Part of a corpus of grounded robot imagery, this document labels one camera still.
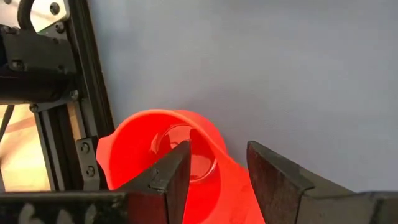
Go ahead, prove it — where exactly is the red measuring cup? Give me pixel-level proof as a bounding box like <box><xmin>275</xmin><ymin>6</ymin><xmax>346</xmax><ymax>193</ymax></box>
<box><xmin>95</xmin><ymin>108</ymin><xmax>267</xmax><ymax>224</ymax></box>

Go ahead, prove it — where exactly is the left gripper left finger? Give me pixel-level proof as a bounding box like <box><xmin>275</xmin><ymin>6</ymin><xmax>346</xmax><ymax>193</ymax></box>
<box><xmin>121</xmin><ymin>139</ymin><xmax>192</xmax><ymax>224</ymax></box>

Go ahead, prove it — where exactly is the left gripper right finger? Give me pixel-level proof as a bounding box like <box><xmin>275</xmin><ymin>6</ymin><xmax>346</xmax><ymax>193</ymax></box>
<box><xmin>247</xmin><ymin>140</ymin><xmax>355</xmax><ymax>224</ymax></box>

